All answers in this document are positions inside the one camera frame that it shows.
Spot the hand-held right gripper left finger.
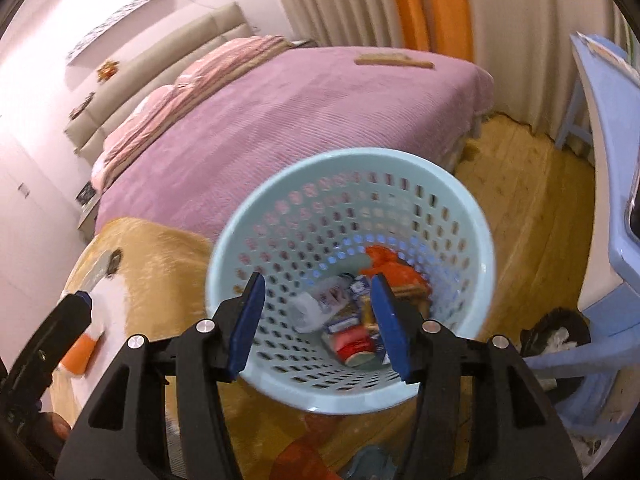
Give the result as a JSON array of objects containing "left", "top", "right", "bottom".
[{"left": 55, "top": 272, "right": 267, "bottom": 480}]

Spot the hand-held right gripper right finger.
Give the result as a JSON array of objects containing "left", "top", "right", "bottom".
[{"left": 370, "top": 272, "right": 583, "bottom": 480}]

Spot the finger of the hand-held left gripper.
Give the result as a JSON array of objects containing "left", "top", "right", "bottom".
[{"left": 10, "top": 291, "right": 94, "bottom": 397}]

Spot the brown wooden piece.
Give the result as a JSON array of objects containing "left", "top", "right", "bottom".
[{"left": 394, "top": 284, "right": 432, "bottom": 312}]

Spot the red round can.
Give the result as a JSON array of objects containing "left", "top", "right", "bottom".
[{"left": 332, "top": 327, "right": 379, "bottom": 367}]

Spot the orange plastic bag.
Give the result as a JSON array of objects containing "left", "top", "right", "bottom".
[{"left": 361, "top": 245, "right": 420, "bottom": 287}]

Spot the white plastic bag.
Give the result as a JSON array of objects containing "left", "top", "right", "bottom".
[{"left": 290, "top": 284, "right": 351, "bottom": 333}]

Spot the light blue plastic basket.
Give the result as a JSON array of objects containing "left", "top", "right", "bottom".
[{"left": 206, "top": 147, "right": 496, "bottom": 416}]

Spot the black trash bin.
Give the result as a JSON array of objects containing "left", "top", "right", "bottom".
[{"left": 520, "top": 307, "right": 591, "bottom": 401}]

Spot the white wardrobe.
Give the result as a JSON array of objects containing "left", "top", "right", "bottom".
[{"left": 0, "top": 125, "right": 96, "bottom": 356}]

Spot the grey nightstand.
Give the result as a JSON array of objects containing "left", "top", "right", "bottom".
[{"left": 77, "top": 200, "right": 102, "bottom": 241}]

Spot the purple bedspread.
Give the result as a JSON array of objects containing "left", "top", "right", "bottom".
[{"left": 95, "top": 46, "right": 496, "bottom": 241}]

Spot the pink pillow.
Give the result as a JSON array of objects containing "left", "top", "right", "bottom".
[
  {"left": 102, "top": 85, "right": 173, "bottom": 161},
  {"left": 175, "top": 45, "right": 236, "bottom": 88}
]

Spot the leopard print hair band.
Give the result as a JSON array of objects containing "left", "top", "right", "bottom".
[{"left": 70, "top": 92, "right": 96, "bottom": 119}]

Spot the wooden brush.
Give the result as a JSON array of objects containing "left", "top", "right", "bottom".
[{"left": 354, "top": 52, "right": 435, "bottom": 70}]

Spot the beige upholstered headboard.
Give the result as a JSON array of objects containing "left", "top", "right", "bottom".
[{"left": 64, "top": 2, "right": 251, "bottom": 161}]

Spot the light blue plastic chair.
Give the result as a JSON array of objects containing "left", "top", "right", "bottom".
[{"left": 525, "top": 32, "right": 640, "bottom": 436}]

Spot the beige curtain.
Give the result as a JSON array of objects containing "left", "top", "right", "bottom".
[
  {"left": 262, "top": 0, "right": 406, "bottom": 51},
  {"left": 460, "top": 0, "right": 631, "bottom": 161}
]

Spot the orange curtain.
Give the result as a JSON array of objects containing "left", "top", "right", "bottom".
[
  {"left": 385, "top": 0, "right": 426, "bottom": 51},
  {"left": 425, "top": 0, "right": 475, "bottom": 63}
]

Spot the white patterned wall shelf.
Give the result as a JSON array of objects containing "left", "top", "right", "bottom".
[{"left": 66, "top": 0, "right": 178, "bottom": 66}]

